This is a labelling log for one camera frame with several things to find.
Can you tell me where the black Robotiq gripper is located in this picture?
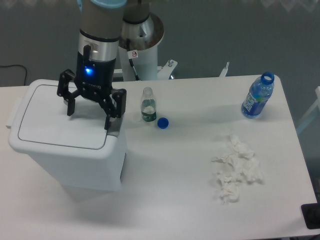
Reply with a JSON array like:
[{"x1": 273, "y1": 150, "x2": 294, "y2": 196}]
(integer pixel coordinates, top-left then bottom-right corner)
[{"x1": 56, "y1": 52, "x2": 127, "y2": 130}]

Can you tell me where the white trash can lid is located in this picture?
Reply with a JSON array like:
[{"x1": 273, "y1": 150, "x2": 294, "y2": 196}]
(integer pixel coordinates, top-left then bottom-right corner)
[{"x1": 17, "y1": 84, "x2": 111, "y2": 150}]

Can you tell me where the white plastic trash can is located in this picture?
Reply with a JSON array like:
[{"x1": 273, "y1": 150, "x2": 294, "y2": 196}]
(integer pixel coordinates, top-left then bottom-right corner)
[{"x1": 8, "y1": 79, "x2": 127, "y2": 191}]

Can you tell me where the blue bottle cap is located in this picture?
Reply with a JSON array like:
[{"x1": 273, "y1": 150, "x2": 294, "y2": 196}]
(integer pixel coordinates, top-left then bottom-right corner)
[{"x1": 157, "y1": 117, "x2": 169, "y2": 129}]

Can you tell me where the clear bottle green label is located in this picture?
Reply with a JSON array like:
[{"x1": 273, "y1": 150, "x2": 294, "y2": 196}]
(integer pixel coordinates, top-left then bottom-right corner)
[{"x1": 140, "y1": 87, "x2": 157, "y2": 125}]

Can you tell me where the crumpled white tissue upper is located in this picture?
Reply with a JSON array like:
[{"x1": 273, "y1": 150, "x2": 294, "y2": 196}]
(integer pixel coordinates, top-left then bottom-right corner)
[{"x1": 212, "y1": 134, "x2": 264, "y2": 185}]

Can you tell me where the crumpled white tissue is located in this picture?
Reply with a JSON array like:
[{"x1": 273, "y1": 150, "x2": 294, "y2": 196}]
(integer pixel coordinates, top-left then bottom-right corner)
[
  {"x1": 212, "y1": 134, "x2": 264, "y2": 185},
  {"x1": 217, "y1": 171, "x2": 240, "y2": 204}
]

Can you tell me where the crumpled white tissue lower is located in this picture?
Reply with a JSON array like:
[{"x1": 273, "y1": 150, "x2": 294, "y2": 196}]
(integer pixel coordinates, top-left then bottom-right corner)
[{"x1": 217, "y1": 171, "x2": 240, "y2": 204}]

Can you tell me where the blue plastic drink bottle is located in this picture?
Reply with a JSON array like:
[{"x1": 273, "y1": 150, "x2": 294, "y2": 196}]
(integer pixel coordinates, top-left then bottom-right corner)
[{"x1": 241, "y1": 72, "x2": 275, "y2": 119}]

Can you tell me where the black device at edge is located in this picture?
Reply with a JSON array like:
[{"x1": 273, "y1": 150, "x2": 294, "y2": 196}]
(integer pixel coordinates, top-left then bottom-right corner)
[{"x1": 301, "y1": 203, "x2": 320, "y2": 230}]

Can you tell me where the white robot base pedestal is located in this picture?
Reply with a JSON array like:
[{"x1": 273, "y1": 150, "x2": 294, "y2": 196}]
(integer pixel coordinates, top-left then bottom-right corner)
[{"x1": 115, "y1": 13, "x2": 178, "y2": 82}]

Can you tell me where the black cable on floor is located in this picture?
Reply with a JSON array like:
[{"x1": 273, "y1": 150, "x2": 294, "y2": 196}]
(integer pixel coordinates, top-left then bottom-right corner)
[{"x1": 0, "y1": 64, "x2": 28, "y2": 86}]

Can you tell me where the white frame at right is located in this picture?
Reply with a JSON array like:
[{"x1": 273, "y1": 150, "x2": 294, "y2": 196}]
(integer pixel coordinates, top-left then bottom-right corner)
[{"x1": 295, "y1": 86, "x2": 320, "y2": 135}]

